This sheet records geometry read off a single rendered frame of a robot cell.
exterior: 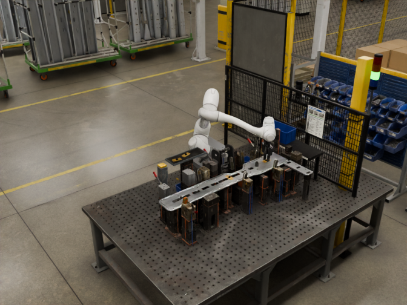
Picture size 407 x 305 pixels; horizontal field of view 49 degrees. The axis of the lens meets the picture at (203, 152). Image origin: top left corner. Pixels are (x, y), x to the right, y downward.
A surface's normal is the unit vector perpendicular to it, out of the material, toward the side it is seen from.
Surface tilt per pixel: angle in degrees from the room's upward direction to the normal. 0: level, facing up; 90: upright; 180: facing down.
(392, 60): 90
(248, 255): 0
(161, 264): 0
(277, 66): 91
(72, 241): 0
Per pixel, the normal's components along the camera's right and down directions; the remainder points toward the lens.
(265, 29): -0.80, 0.27
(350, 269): -0.01, -0.88
